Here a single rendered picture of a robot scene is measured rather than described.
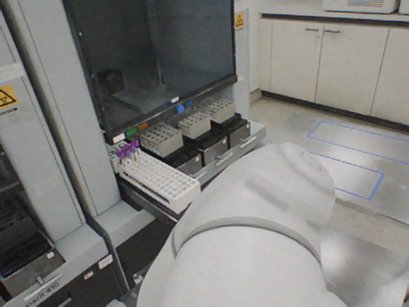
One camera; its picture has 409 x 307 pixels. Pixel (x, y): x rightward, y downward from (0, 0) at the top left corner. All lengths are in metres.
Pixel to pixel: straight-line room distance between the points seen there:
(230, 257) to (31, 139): 0.73
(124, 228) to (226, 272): 0.84
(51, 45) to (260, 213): 0.70
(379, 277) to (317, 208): 1.23
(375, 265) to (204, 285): 1.35
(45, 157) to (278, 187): 0.73
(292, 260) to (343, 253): 1.30
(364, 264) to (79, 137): 1.21
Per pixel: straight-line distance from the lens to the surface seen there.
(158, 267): 0.43
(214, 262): 0.23
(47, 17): 0.86
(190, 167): 1.13
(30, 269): 0.96
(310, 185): 0.28
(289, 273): 0.23
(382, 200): 0.99
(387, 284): 1.50
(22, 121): 0.87
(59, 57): 0.87
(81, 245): 1.02
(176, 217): 0.90
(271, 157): 0.29
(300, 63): 3.22
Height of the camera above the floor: 1.43
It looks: 33 degrees down
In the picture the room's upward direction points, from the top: 6 degrees counter-clockwise
